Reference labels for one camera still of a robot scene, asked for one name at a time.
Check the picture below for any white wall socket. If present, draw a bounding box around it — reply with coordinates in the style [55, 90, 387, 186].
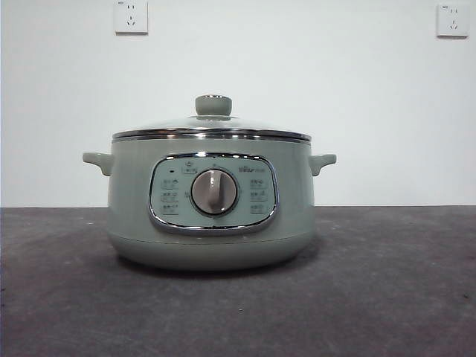
[114, 0, 149, 36]
[436, 2, 469, 39]

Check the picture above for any glass lid with green knob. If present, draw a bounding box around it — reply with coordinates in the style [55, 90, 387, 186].
[112, 94, 312, 141]

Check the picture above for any pale green electric cooking pot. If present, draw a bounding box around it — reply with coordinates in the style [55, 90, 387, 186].
[81, 129, 338, 271]

